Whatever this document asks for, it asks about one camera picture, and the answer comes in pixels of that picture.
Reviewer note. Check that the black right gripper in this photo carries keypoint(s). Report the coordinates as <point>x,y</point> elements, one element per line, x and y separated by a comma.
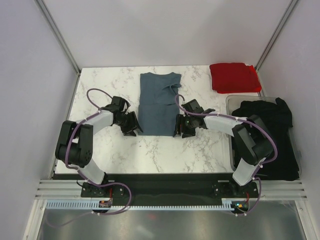
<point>180,119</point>

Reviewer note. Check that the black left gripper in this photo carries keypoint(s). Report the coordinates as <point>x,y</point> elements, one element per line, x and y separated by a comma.
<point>127,131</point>

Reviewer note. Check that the blue grey t shirt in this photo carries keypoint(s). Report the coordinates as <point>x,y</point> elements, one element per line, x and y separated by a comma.
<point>157,109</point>

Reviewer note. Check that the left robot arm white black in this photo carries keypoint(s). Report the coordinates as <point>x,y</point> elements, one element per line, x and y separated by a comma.
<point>75,142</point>

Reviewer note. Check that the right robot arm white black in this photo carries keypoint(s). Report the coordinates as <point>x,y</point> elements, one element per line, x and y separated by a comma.
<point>253,140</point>

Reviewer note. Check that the clear plastic bin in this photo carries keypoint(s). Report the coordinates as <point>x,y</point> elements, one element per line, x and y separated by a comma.
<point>297,150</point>

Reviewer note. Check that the folded red t shirt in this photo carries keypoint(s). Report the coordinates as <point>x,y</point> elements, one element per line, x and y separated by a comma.
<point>234,77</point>

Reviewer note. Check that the black t shirt pile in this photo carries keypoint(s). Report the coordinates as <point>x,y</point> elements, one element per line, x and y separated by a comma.
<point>277,140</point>

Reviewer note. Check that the aluminium extrusion rails left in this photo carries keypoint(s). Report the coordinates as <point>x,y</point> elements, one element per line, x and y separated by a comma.
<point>58,190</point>

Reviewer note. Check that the black mounting base rail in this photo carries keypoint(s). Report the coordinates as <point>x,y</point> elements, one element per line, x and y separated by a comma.
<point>176,189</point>

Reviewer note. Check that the white slotted cable duct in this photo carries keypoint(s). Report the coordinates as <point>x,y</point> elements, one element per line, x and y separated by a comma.
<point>98,205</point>

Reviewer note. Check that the left aluminium frame post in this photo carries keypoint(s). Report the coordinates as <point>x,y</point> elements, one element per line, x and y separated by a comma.
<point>57,34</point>

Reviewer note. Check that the aluminium frame post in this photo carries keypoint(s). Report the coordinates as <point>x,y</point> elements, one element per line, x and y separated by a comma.
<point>277,32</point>
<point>57,34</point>

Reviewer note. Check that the right aluminium frame post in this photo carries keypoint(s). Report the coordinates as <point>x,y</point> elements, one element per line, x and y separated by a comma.
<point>277,32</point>

